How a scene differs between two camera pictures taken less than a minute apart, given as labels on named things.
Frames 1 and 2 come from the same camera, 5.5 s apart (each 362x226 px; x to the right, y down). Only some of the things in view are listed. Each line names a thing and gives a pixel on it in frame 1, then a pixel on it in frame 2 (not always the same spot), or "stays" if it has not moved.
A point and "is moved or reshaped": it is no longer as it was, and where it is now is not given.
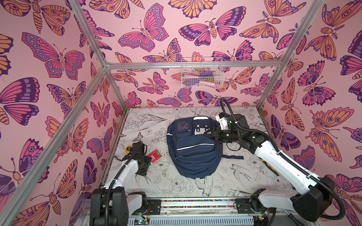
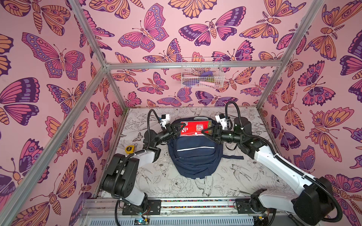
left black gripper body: (144, 165) to (172, 131)
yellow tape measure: (127, 149) stays
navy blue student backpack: (193, 154) stays
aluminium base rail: (184, 212) stays
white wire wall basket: (204, 72) stays
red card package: (155, 156) is moved or reshaped
